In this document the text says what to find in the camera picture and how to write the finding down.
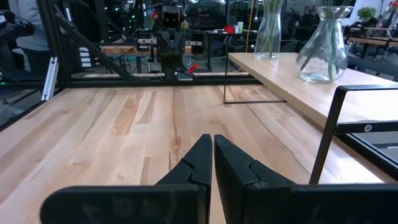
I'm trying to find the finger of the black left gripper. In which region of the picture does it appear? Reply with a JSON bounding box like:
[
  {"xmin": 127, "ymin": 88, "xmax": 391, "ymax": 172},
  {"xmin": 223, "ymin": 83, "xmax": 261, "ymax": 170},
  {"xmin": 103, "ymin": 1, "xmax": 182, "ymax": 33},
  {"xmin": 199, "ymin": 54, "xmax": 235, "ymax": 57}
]
[
  {"xmin": 171, "ymin": 60, "xmax": 181, "ymax": 80},
  {"xmin": 163, "ymin": 60, "xmax": 172, "ymax": 80}
]

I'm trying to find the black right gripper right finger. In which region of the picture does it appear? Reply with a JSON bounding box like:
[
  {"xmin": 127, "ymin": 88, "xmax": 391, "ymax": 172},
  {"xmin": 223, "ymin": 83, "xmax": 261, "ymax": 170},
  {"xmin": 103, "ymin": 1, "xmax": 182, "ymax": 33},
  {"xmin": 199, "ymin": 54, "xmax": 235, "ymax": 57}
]
[{"xmin": 214, "ymin": 134, "xmax": 398, "ymax": 224}]

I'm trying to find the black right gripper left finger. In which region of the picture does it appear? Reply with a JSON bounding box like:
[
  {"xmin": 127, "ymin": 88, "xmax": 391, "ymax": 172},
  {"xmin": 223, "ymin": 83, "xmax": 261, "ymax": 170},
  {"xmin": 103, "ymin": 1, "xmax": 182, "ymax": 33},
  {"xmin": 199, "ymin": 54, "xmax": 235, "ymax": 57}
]
[{"xmin": 39, "ymin": 134, "xmax": 214, "ymax": 224}]

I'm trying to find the tall clear glass vase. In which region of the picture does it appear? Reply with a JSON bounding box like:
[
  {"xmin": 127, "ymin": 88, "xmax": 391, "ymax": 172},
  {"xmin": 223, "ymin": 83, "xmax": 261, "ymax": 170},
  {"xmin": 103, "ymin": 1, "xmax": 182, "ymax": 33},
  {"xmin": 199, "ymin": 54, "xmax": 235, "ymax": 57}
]
[{"xmin": 254, "ymin": 0, "xmax": 285, "ymax": 60}]

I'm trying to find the bulbous clear glass vase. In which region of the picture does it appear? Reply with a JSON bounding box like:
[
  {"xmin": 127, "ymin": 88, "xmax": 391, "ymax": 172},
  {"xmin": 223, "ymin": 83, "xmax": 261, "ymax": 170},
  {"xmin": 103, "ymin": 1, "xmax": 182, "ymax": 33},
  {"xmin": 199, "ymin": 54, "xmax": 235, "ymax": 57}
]
[{"xmin": 295, "ymin": 5, "xmax": 354, "ymax": 83}]

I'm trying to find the wooden workbench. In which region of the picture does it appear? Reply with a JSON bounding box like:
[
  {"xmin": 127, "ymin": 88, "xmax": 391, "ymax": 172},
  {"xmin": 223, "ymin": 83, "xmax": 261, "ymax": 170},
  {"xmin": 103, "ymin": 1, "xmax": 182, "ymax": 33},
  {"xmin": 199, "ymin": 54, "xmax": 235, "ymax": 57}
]
[{"xmin": 100, "ymin": 45, "xmax": 193, "ymax": 56}]

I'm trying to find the silver aluminium brace bar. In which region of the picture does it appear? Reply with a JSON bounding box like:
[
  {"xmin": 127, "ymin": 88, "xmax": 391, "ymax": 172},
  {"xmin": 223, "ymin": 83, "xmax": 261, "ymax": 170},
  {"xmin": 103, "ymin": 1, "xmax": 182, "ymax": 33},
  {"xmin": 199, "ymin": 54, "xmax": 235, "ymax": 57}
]
[{"xmin": 40, "ymin": 56, "xmax": 59, "ymax": 101}]

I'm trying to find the person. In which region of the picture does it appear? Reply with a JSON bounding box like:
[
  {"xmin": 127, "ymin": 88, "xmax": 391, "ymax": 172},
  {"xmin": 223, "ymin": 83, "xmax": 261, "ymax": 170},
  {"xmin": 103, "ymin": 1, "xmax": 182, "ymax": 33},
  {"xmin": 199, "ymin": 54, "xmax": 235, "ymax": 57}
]
[{"xmin": 7, "ymin": 0, "xmax": 51, "ymax": 77}]

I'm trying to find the green potted plant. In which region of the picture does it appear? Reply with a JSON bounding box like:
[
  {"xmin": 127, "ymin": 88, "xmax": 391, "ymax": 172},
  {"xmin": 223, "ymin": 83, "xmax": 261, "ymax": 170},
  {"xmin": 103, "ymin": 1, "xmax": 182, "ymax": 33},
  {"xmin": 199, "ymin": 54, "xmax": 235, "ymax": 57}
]
[{"xmin": 356, "ymin": 6, "xmax": 377, "ymax": 22}]

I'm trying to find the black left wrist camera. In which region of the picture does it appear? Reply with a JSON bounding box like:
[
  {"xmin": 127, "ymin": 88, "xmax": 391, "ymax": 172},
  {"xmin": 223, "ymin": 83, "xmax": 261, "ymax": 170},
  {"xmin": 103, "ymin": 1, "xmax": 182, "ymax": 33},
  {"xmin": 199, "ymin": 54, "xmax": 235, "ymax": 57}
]
[{"xmin": 162, "ymin": 5, "xmax": 182, "ymax": 30}]

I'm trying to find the yellow hanging cord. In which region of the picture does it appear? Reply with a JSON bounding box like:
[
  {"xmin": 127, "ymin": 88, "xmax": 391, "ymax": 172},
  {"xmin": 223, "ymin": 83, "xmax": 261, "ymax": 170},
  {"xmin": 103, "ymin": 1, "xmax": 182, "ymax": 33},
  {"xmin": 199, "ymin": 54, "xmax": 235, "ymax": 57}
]
[{"xmin": 245, "ymin": 0, "xmax": 255, "ymax": 53}]

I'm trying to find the wooden shelf black metal frame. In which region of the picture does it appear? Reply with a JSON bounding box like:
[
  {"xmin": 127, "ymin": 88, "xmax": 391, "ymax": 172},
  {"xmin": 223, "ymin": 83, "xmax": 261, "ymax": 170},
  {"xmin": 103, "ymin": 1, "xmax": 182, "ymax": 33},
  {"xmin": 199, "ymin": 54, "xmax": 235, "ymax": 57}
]
[{"xmin": 223, "ymin": 39, "xmax": 398, "ymax": 185}]

